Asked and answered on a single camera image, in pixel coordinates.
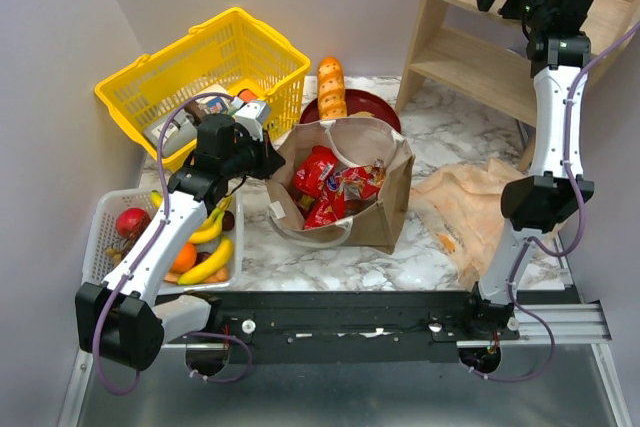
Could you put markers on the orange capped bottle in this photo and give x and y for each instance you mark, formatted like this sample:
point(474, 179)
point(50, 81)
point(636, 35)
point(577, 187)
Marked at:
point(246, 95)

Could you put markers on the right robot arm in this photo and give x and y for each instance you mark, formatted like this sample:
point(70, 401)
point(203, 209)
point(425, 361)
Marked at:
point(560, 55)

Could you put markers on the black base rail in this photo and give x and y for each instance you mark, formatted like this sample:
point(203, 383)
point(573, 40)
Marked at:
point(343, 327)

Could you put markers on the wooden shelf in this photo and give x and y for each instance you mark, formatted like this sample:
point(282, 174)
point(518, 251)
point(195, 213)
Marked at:
point(481, 55)

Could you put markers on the white plastic fruit basket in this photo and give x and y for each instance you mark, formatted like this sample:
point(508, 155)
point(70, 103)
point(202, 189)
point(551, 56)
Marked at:
point(104, 239)

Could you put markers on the peach plastic grocery bag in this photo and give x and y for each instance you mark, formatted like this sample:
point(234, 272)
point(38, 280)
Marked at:
point(459, 204)

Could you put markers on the dark plum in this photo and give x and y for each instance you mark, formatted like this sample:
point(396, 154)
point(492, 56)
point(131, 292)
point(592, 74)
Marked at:
point(228, 221)

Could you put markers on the front yellow banana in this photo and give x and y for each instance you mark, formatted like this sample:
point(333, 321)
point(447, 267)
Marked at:
point(211, 270)

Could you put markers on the orange fruit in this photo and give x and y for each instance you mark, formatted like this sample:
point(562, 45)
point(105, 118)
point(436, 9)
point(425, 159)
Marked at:
point(185, 260)

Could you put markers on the dark red round plate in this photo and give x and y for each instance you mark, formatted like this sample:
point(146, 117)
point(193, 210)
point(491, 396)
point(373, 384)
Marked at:
point(358, 101)

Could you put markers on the brown bread slice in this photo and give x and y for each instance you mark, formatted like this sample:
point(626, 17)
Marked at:
point(362, 114)

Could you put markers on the longan bunch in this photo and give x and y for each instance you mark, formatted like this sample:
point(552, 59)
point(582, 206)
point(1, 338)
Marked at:
point(117, 251)

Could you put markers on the grey box in basket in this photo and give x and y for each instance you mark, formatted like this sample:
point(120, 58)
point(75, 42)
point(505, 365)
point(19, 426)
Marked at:
point(180, 132)

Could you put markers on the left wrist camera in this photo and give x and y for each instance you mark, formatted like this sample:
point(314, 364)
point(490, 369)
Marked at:
point(252, 116)

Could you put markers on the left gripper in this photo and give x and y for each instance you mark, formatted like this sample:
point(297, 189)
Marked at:
point(265, 158)

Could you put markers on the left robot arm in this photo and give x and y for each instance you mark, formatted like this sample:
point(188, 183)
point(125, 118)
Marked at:
point(119, 318)

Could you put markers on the long orange bread loaf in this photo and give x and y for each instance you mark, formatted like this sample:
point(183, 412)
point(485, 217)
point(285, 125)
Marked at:
point(331, 89)

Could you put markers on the red candy bag top shelf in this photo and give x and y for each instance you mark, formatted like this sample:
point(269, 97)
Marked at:
point(311, 175)

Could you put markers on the white carton in basket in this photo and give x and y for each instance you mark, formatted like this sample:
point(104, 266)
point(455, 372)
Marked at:
point(218, 104)

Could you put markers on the red Konfeti candy bag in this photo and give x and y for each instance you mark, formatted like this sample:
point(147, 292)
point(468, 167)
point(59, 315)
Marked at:
point(346, 193)

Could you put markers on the yellow banana bunch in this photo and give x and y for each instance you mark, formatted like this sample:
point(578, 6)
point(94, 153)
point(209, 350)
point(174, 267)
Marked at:
point(212, 226)

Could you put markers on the yellow plastic shopping basket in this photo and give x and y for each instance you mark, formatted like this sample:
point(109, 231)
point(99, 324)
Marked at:
point(233, 50)

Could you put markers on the burlap tote bag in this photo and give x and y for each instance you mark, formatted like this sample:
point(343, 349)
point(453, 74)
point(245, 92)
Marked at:
point(355, 142)

